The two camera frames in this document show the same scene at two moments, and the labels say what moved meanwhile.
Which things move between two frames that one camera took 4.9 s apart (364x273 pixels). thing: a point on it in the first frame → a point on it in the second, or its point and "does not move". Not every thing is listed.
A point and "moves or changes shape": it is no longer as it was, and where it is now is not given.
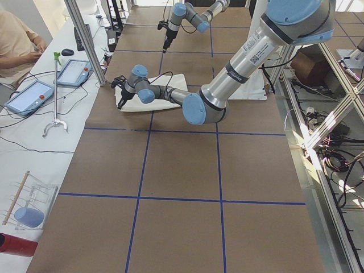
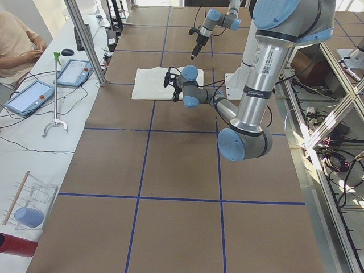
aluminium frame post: [90, 48] does not move
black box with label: [111, 40] does not move
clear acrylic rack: [30, 204] does not move
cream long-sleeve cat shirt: [126, 104] moves or changes shape
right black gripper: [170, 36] → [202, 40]
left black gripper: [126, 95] → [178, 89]
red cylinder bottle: [16, 245] does not move
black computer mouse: [67, 52] does not move
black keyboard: [79, 44] does not move
